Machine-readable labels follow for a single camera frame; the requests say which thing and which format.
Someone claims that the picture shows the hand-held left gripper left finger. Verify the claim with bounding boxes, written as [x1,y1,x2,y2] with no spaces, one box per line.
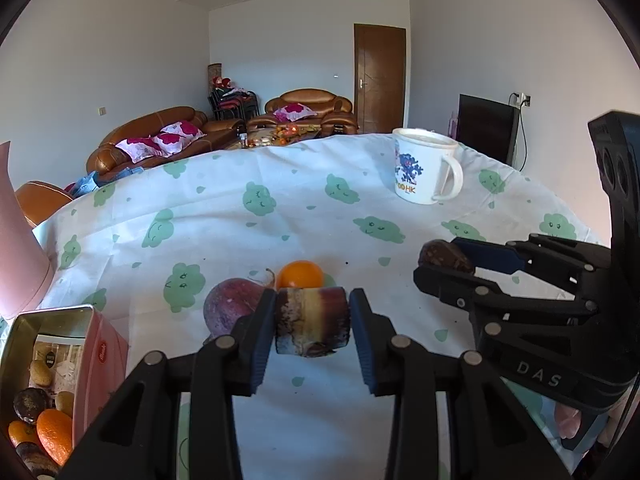
[60,288,278,480]

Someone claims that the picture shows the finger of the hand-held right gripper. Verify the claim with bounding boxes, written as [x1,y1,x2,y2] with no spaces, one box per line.
[452,233,612,307]
[413,264,601,318]

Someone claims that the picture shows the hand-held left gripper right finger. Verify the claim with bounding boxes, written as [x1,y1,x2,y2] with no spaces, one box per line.
[348,288,571,480]

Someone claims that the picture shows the dark brown wrinkled fruit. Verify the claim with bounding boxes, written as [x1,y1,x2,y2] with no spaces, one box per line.
[15,442,62,479]
[418,240,475,275]

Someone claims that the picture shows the pink metal tin box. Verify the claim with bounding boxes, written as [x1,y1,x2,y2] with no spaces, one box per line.
[0,304,130,478]

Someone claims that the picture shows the large orange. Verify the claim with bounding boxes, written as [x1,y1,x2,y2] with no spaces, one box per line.
[36,408,74,467]

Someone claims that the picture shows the small tan round fruit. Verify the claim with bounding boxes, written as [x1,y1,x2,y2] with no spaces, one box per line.
[30,360,54,387]

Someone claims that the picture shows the brown kiwi fruit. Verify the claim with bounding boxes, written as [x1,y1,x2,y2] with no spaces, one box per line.
[12,387,52,422]

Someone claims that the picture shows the small orange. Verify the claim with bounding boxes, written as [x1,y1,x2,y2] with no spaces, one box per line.
[8,420,39,448]
[276,260,325,291]

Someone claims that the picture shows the person's right hand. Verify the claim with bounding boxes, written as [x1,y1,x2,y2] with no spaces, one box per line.
[552,402,583,440]

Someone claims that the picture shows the round purple fruit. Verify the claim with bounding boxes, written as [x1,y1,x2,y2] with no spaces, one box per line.
[203,268,277,339]

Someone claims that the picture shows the white printed mug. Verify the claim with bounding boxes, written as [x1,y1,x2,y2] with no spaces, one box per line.
[391,128,464,206]

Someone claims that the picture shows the black television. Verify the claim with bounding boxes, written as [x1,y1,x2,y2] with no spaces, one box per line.
[458,94,518,167]

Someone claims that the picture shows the white green-patterned tablecloth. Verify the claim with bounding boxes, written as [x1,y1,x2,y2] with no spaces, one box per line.
[0,132,613,480]

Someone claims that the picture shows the brown wooden door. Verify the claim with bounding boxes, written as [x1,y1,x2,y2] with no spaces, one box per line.
[354,23,407,135]

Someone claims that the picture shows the brown leather armchair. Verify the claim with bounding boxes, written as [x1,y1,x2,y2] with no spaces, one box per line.
[245,89,360,137]
[15,181,76,227]

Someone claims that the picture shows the cluttered coffee table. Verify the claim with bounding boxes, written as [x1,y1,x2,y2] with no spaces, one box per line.
[225,124,321,150]

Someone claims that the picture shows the pink flowered pillow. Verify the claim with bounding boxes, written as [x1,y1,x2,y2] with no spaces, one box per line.
[151,121,207,156]
[272,102,317,122]
[116,137,163,161]

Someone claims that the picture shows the blue clothing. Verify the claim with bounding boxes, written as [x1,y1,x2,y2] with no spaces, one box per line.
[64,170,143,198]

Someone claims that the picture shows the stacked black chairs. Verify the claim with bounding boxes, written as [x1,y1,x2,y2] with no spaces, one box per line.
[207,87,260,121]

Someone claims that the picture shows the long brown leather sofa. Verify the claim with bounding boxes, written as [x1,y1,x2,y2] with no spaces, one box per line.
[86,106,246,176]

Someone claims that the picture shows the pink electric kettle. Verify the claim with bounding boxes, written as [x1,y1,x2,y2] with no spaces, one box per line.
[0,141,53,320]

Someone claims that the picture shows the black power cable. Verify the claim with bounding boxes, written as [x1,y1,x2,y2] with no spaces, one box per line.
[517,105,529,171]

